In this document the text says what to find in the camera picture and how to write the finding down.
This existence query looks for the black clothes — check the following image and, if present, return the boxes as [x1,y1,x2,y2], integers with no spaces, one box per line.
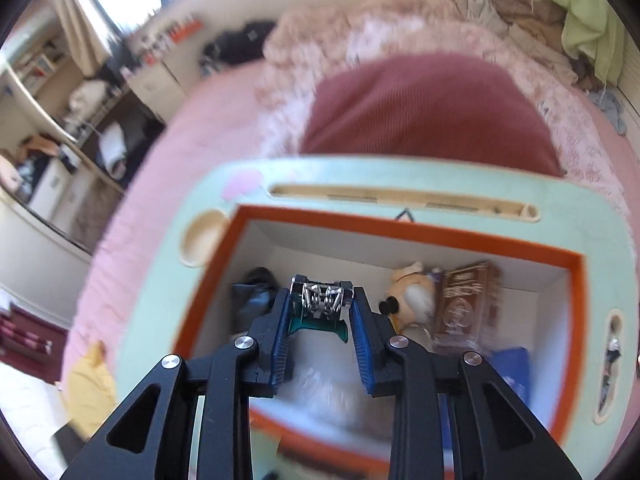
[200,21,276,73]

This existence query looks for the blue packet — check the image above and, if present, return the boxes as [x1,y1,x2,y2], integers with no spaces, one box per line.
[492,347,533,401]

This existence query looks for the light blue cloth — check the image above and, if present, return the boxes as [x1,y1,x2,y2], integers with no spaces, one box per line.
[592,87,628,136]

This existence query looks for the brown printed carton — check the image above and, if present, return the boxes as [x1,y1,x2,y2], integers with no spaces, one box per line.
[432,261,503,356]

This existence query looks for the pink floral quilt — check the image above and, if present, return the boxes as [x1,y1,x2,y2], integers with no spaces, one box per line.
[255,0,631,221]

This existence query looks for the white fluffy pompom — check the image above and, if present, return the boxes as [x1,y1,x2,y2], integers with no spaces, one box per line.
[250,330,396,441]

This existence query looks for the green cartoon-print desktop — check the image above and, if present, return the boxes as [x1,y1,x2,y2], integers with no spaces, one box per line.
[117,156,632,480]

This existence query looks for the white paper roll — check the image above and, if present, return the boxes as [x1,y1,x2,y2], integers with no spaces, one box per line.
[97,122,128,176]

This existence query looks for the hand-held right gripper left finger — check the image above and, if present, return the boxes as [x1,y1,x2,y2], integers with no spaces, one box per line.
[60,274,307,480]

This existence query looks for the yellow cloth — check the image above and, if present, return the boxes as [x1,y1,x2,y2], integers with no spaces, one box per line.
[65,342,118,436]

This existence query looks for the beige curtain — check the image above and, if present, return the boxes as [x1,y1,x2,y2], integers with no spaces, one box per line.
[47,0,121,78]

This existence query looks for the dark red rug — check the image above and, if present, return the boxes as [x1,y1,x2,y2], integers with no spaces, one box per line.
[0,305,68,386]

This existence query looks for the tan plush toy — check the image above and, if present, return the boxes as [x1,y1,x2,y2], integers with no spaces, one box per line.
[377,261,441,333]

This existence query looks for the pink bed sheet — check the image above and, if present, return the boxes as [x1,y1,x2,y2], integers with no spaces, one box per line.
[60,67,321,386]

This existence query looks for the orange storage tray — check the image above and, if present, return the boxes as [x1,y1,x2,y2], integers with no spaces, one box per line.
[167,22,201,41]

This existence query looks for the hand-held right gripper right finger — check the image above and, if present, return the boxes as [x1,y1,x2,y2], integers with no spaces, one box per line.
[342,281,583,480]

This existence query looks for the maroon pillow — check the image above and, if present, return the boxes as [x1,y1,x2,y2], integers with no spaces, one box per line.
[300,54,566,177]

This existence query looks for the white drawer cabinet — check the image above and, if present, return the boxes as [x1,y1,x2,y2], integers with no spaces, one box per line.
[122,60,186,121]

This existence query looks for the black satin lace cloth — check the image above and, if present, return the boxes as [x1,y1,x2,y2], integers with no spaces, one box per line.
[232,267,278,333]

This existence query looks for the orange cardboard box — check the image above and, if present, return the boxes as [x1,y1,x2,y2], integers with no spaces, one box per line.
[172,204,587,476]

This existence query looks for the light green hanging garment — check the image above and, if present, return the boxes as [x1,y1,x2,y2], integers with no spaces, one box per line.
[532,0,626,92]

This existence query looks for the pile of beige clothes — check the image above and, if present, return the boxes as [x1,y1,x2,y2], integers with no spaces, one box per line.
[440,0,581,86]

